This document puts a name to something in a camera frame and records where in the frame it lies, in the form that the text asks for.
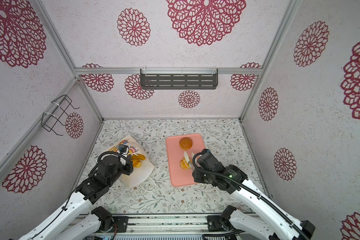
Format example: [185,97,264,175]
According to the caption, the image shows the pink plastic tray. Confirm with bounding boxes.
[166,134,205,187]

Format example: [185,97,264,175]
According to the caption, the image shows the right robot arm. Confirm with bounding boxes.
[191,149,316,240]

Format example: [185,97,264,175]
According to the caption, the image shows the orange fake bread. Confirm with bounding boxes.
[131,159,142,168]

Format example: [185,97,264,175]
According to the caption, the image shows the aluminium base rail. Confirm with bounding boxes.
[90,213,228,238]

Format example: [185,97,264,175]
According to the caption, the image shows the grey wall shelf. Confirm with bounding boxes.
[140,69,219,90]

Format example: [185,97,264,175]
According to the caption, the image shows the yellow croissant bread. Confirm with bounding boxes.
[131,154,146,161]

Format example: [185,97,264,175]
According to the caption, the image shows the yellow fake bread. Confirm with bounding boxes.
[180,158,191,170]

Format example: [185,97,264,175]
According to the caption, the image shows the round brown bun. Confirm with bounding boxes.
[179,137,193,151]

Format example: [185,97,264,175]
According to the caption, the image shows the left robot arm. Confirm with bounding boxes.
[21,151,134,240]

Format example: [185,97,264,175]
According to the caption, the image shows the black wire rack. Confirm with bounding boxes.
[41,94,80,137]

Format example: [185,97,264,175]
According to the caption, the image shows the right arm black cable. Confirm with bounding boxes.
[191,152,311,240]

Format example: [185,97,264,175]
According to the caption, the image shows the white paper bag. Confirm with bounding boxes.
[106,136,157,192]

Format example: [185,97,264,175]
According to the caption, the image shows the metal tongs white tips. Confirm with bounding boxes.
[184,152,195,171]

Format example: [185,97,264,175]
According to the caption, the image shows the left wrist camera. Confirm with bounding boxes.
[118,145,130,155]

